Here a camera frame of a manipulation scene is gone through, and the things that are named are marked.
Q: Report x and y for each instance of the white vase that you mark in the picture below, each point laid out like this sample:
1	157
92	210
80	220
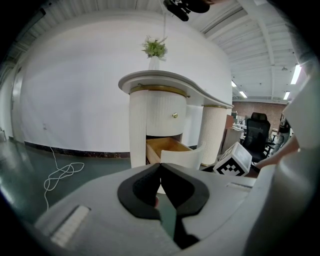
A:
154	64

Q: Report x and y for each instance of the brown wooden cabinet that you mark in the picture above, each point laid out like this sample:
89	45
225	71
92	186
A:
229	125

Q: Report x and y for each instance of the person's right forearm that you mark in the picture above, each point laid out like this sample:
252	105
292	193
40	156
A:
277	155

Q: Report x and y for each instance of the black head-worn camera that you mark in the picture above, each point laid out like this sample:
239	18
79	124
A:
190	7

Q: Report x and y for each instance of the black office chair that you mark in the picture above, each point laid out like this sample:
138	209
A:
257	130

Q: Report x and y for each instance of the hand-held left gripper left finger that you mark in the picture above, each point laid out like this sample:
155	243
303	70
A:
135	197

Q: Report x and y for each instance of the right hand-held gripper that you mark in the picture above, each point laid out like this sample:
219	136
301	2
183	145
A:
233	160

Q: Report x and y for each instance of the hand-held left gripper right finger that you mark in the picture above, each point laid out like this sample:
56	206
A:
190	197

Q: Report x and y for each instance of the white and green flower bouquet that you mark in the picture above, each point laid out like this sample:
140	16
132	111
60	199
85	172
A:
154	47

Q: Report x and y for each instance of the white drawer wooden interior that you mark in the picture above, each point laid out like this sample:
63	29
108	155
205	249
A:
180	157

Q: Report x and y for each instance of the white ribbed drawer gold knob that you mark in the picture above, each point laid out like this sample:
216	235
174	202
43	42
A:
162	112

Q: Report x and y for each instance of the white vanity table gold trim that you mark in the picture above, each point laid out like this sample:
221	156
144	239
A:
150	77

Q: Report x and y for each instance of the long ceiling light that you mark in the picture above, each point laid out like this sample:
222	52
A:
243	94
286	95
234	83
296	74

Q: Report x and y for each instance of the grey door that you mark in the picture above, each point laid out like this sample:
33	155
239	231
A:
18	105

